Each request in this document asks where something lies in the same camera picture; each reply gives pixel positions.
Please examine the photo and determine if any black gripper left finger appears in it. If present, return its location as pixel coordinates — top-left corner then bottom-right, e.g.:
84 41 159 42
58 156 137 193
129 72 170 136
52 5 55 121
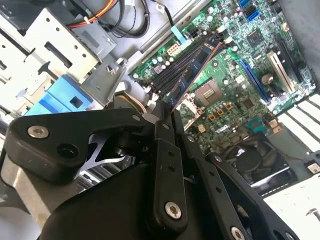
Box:
3 99 189 235

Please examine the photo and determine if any blue RAM stick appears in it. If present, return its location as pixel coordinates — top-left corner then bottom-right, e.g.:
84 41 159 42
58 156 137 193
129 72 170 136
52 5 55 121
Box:
168 36 223 112

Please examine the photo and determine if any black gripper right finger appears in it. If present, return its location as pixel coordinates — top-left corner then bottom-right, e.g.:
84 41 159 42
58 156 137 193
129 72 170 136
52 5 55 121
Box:
173 110 301 240

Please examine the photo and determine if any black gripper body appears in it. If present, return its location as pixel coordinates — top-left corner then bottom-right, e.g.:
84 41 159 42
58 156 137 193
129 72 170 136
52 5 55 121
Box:
37 162 226 240

